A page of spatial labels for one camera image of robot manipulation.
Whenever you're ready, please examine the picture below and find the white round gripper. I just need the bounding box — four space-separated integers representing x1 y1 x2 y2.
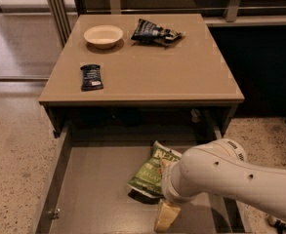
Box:
154 159 194 233

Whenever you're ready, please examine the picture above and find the green jalapeno chip bag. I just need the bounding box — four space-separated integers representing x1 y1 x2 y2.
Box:
127 141 182 198

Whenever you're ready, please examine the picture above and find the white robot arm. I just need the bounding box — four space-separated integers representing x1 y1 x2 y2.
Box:
161 138 286 222

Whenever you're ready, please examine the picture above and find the open grey top drawer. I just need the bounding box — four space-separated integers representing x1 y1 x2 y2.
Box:
30 120 254 234

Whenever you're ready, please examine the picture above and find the brown cabinet counter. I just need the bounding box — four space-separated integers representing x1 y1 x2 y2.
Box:
39 14 244 131

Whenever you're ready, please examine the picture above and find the dark blue chip bag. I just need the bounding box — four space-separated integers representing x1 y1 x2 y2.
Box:
131 19 184 47

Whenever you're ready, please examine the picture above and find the small dark blue snack bar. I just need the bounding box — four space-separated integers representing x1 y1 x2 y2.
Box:
81 64 103 91

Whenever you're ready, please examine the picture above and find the white paper bowl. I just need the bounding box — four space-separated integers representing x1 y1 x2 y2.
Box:
84 25 123 50

